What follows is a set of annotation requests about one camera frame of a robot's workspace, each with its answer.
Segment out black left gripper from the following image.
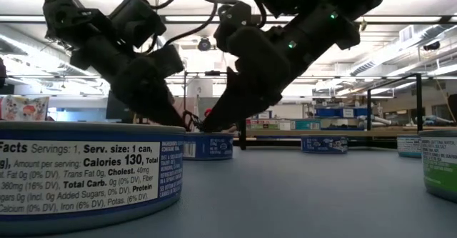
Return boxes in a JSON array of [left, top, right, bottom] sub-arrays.
[[69, 40, 188, 128]]

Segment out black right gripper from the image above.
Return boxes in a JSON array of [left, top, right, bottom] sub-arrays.
[[201, 24, 312, 133]]

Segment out green white label seafood can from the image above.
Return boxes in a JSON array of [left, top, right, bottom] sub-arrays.
[[418, 129, 457, 204], [246, 119, 281, 131]]

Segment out blue label seafood can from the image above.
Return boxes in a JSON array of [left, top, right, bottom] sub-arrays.
[[183, 131, 234, 162], [0, 120, 186, 237], [300, 134, 349, 155]]

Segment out teal label seafood can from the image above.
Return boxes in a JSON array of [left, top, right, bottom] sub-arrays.
[[291, 119, 321, 132], [396, 134, 423, 159]]

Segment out wooden shelf board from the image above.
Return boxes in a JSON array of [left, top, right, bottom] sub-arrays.
[[245, 125, 457, 138]]

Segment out black monitor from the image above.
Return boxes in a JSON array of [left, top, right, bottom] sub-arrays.
[[105, 89, 139, 122]]

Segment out blue storage bins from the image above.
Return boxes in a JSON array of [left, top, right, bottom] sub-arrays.
[[314, 106, 369, 119]]

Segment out blue table mat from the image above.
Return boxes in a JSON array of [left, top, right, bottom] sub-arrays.
[[0, 145, 457, 238]]

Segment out floral printed cloth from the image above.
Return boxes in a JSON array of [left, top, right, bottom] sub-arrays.
[[0, 94, 50, 122]]

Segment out overhead light bar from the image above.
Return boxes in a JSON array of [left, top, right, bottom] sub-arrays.
[[0, 14, 457, 25]]

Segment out black overhead camera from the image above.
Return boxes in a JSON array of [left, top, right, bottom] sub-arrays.
[[196, 36, 214, 52]]

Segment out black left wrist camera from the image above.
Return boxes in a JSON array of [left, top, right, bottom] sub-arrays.
[[109, 0, 168, 49]]

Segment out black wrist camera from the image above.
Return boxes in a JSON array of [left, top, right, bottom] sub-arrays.
[[213, 1, 253, 52], [109, 0, 168, 49]]

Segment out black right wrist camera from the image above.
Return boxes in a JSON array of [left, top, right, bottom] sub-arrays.
[[213, 1, 253, 52]]

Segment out black right camera cable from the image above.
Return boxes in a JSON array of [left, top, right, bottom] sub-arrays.
[[191, 0, 268, 30]]

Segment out black metal shelf frame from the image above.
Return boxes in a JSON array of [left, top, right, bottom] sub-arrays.
[[184, 70, 423, 151]]

